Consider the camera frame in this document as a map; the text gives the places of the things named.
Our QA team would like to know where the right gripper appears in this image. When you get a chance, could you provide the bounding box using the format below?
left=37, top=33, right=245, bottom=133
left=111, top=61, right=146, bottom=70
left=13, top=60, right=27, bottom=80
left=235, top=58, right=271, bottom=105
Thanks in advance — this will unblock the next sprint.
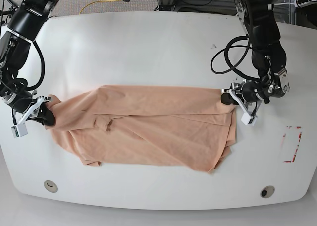
left=9, top=96, right=56, bottom=126

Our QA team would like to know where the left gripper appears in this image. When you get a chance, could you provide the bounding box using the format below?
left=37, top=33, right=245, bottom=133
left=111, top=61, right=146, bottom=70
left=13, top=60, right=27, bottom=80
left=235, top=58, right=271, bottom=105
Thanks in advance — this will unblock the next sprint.
left=220, top=68, right=290, bottom=108

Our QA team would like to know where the peach T-shirt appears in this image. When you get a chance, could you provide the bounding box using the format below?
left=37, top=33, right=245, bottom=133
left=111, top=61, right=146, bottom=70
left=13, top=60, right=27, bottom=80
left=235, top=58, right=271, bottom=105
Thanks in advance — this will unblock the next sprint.
left=47, top=85, right=236, bottom=173

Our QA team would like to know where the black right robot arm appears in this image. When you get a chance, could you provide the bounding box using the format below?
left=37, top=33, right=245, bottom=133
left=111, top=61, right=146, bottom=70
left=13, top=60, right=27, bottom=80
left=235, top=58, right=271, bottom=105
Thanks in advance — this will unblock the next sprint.
left=0, top=0, right=58, bottom=113

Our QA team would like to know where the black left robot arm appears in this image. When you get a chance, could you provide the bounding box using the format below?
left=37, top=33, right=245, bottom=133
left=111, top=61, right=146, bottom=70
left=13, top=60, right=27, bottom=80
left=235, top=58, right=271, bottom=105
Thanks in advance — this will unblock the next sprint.
left=212, top=0, right=290, bottom=108

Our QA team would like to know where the red tape rectangle marking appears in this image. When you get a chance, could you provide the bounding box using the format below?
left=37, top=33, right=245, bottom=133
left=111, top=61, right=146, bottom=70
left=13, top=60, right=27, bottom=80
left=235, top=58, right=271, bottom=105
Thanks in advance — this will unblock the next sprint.
left=280, top=126, right=303, bottom=163

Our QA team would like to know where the white power strip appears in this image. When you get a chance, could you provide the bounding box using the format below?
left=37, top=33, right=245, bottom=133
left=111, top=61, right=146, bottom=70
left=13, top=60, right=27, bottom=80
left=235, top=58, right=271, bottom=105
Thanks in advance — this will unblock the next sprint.
left=294, top=0, right=317, bottom=8

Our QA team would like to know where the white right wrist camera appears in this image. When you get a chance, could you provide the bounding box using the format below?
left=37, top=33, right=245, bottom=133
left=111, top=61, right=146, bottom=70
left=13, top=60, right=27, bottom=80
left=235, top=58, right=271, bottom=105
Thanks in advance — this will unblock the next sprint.
left=11, top=120, right=28, bottom=138

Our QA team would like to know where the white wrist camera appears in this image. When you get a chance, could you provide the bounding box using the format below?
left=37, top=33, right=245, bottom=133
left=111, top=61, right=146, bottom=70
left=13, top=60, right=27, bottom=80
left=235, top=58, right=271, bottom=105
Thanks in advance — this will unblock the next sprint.
left=11, top=120, right=28, bottom=138
left=241, top=103, right=259, bottom=126

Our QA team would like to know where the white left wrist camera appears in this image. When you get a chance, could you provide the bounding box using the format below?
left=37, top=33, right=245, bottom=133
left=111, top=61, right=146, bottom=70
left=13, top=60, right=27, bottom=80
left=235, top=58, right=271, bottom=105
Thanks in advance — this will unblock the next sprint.
left=241, top=103, right=259, bottom=126

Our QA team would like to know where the left table cable grommet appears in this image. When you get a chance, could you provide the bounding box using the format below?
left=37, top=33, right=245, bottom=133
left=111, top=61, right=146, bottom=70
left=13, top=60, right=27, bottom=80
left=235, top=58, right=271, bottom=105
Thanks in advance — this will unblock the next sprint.
left=44, top=180, right=58, bottom=193

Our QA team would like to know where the table cable grommet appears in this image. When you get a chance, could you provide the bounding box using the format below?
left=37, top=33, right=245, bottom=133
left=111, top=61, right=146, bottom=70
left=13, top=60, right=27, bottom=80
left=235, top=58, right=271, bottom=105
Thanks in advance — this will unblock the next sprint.
left=44, top=180, right=58, bottom=193
left=260, top=186, right=275, bottom=198

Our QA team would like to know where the right table cable grommet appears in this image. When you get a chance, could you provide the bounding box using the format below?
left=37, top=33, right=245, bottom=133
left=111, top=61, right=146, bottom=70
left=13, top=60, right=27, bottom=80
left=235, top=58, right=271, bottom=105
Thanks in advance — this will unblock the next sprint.
left=260, top=186, right=275, bottom=198

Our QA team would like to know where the yellow cable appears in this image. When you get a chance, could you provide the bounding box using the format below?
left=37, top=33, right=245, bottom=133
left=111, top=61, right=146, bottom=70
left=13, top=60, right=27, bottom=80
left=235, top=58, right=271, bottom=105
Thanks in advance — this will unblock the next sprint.
left=79, top=0, right=124, bottom=15

